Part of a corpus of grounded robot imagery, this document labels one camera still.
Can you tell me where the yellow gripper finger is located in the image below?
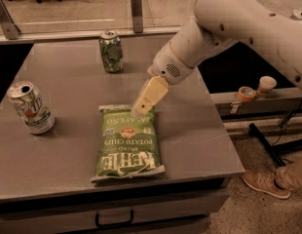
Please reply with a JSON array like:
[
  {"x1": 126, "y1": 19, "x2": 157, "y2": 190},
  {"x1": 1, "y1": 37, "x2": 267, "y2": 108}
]
[{"x1": 132, "y1": 76, "x2": 169, "y2": 118}]

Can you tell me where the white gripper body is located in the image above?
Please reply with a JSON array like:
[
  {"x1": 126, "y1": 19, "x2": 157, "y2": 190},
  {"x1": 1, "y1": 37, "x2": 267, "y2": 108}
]
[{"x1": 147, "y1": 43, "x2": 194, "y2": 85}]

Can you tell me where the green jalapeno chip bag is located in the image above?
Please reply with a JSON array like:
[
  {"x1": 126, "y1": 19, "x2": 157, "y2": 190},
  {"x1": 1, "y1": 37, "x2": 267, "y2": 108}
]
[{"x1": 91, "y1": 104, "x2": 166, "y2": 182}]

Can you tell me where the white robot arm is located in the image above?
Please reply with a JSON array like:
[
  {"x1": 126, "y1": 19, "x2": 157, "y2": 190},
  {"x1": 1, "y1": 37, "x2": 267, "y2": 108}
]
[{"x1": 132, "y1": 0, "x2": 302, "y2": 117}]

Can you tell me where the green soda can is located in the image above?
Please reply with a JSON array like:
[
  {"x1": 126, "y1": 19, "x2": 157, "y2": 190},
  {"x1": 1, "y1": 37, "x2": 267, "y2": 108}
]
[{"x1": 99, "y1": 30, "x2": 123, "y2": 73}]

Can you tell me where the orange tape roll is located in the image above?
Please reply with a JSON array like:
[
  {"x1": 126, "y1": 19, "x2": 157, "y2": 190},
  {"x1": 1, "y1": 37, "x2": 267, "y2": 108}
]
[{"x1": 237, "y1": 86, "x2": 256, "y2": 102}]

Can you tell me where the paper coffee cup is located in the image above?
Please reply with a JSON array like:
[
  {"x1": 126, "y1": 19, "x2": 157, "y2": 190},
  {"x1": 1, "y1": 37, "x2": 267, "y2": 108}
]
[{"x1": 256, "y1": 76, "x2": 277, "y2": 98}]

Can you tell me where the white 7up soda can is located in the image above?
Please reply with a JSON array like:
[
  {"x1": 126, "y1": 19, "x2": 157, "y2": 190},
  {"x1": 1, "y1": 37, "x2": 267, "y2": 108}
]
[{"x1": 6, "y1": 81, "x2": 55, "y2": 135}]

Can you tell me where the grey side shelf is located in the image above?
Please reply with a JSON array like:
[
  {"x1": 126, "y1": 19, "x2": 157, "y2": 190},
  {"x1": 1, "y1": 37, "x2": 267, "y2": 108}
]
[{"x1": 211, "y1": 88, "x2": 302, "y2": 118}]

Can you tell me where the tan shoe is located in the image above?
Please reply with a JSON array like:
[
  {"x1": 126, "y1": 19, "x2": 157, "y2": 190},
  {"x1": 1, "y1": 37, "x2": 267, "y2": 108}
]
[{"x1": 242, "y1": 171, "x2": 290, "y2": 200}]

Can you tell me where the black floor stand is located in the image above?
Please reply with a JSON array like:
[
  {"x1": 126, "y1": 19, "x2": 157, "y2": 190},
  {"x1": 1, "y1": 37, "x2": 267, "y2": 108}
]
[{"x1": 248, "y1": 123, "x2": 302, "y2": 167}]

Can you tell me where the khaki trouser leg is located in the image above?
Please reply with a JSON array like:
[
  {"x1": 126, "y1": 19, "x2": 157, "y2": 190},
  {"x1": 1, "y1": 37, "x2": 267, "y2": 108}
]
[{"x1": 275, "y1": 158, "x2": 302, "y2": 191}]

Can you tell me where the middle metal glass bracket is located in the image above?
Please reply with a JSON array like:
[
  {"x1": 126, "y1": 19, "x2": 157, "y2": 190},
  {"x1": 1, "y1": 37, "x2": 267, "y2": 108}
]
[{"x1": 131, "y1": 0, "x2": 143, "y2": 33}]

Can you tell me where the metal glass bracket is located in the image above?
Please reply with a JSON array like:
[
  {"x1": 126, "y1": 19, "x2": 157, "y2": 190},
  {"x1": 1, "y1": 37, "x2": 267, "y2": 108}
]
[
  {"x1": 0, "y1": 0, "x2": 20, "y2": 40},
  {"x1": 131, "y1": 0, "x2": 143, "y2": 33}
]

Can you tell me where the black drawer handle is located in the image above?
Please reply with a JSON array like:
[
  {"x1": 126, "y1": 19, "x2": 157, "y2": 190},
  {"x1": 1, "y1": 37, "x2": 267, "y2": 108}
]
[{"x1": 94, "y1": 210, "x2": 134, "y2": 229}]

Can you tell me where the left metal glass bracket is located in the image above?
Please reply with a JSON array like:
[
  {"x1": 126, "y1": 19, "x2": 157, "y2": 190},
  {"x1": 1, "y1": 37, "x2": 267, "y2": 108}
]
[{"x1": 0, "y1": 0, "x2": 20, "y2": 40}]

